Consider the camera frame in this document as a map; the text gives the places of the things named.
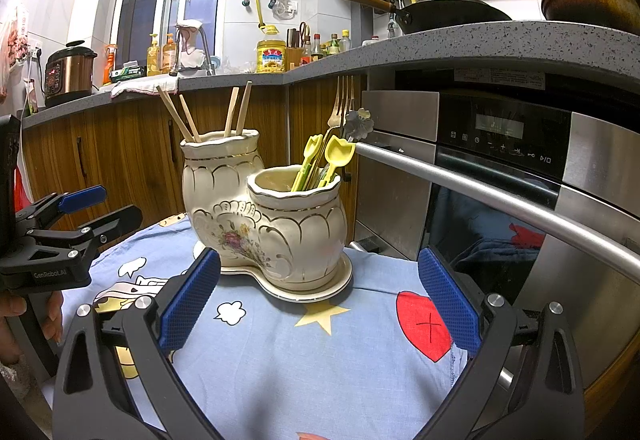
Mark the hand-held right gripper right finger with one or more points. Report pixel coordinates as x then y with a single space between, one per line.
447 305

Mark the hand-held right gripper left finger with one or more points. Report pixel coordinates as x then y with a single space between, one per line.
192 300

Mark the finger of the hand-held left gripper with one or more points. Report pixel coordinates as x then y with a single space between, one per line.
117 220
82 197

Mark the cream ceramic utensil holder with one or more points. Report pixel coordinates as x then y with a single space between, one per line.
300 225

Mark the gold fork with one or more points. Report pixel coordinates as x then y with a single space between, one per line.
351 97
337 104

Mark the person's left hand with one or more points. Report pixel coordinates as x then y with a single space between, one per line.
50 320

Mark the wooden base cabinet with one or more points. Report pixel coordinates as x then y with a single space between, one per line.
125 144

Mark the steel electric pressure cooker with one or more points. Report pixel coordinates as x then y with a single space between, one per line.
70 74

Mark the white dish cloth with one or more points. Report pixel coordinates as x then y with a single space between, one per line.
140 87

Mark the cream ceramic drip tray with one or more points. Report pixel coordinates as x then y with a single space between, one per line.
320 291

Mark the blue printed cloth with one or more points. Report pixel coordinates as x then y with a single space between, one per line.
300 370

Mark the green box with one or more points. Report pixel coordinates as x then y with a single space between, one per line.
127 72

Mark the orange spray bottle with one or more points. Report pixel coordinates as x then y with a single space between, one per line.
110 67

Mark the yellow dish soap bottle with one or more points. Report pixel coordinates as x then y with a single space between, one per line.
154 59
170 57

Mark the built-in steel oven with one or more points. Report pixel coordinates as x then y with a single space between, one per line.
500 144

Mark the hanging plastic bag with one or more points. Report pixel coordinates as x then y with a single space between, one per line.
14 42

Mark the white cloth on faucet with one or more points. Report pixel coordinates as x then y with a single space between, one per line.
192 54

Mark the yellow plastic spoon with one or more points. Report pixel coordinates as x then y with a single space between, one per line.
340 152

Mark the yellow-green plastic fork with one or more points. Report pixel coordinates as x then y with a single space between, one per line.
311 149

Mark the metal faucet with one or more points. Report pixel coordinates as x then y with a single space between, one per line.
207 50

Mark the silver flower-shaped spoon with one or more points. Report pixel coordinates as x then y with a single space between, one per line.
358 123

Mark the large yellow oil bottle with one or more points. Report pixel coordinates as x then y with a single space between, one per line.
272 55

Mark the wooden knife block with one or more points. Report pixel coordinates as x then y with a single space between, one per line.
292 57

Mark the row of sauce bottles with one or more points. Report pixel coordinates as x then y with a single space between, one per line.
325 48

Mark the white jug with red cap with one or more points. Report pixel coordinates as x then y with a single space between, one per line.
371 40

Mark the brown lidded pot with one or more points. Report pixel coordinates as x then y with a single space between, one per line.
590 7

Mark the wall socket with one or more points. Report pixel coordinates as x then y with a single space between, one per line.
35 52

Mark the clear wall hook rack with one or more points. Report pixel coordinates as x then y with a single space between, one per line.
282 4

